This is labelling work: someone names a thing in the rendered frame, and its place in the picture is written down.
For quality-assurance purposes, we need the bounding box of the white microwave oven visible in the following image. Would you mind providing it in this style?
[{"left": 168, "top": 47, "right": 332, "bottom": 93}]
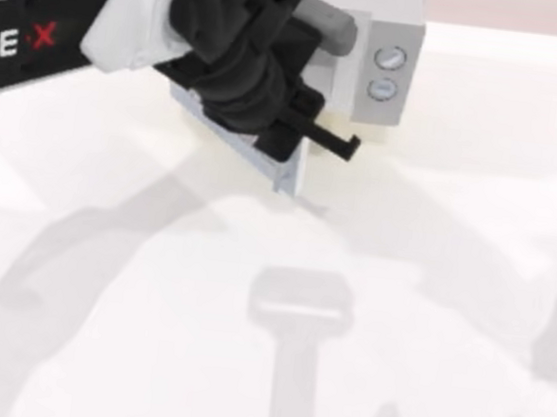
[{"left": 288, "top": 0, "right": 432, "bottom": 135}]

